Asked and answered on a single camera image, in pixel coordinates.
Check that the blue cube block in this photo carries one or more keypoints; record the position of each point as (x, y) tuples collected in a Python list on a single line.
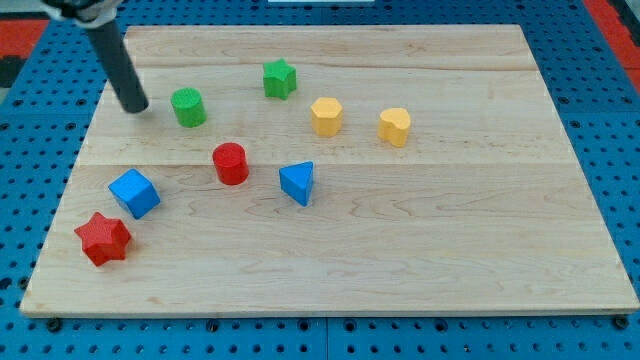
[(134, 193)]

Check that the wooden board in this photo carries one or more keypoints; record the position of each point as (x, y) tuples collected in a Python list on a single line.
[(484, 212)]

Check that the blue triangle block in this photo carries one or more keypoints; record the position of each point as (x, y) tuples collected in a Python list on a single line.
[(297, 181)]

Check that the yellow hexagon block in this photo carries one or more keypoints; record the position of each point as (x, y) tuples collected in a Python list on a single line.
[(326, 116)]

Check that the red cylinder block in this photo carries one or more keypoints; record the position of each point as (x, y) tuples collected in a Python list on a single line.
[(230, 163)]

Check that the yellow heart block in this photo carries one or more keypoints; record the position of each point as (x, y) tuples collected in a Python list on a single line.
[(394, 125)]

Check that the green star block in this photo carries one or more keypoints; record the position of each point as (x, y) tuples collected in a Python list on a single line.
[(279, 79)]

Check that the green cylinder block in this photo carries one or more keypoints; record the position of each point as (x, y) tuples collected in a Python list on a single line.
[(188, 107)]

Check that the red star block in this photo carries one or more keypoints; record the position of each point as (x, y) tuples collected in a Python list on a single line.
[(103, 239)]

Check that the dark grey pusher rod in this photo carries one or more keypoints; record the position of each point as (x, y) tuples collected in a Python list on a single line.
[(110, 49)]

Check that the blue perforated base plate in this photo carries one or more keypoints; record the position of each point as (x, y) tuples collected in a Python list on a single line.
[(589, 60)]

